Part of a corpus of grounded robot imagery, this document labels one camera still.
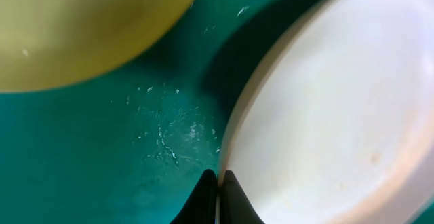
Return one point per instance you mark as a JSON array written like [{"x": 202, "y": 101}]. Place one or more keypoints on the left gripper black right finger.
[{"x": 235, "y": 208}]

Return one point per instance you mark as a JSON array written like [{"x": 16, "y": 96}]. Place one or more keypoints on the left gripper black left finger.
[{"x": 200, "y": 207}]

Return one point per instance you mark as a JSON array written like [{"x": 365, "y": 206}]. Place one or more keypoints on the blue plastic tray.
[{"x": 129, "y": 146}]

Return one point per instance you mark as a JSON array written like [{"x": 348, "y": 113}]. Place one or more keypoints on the yellow-green plate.
[{"x": 51, "y": 43}]

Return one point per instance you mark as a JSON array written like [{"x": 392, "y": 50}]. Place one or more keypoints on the white plate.
[{"x": 335, "y": 125}]

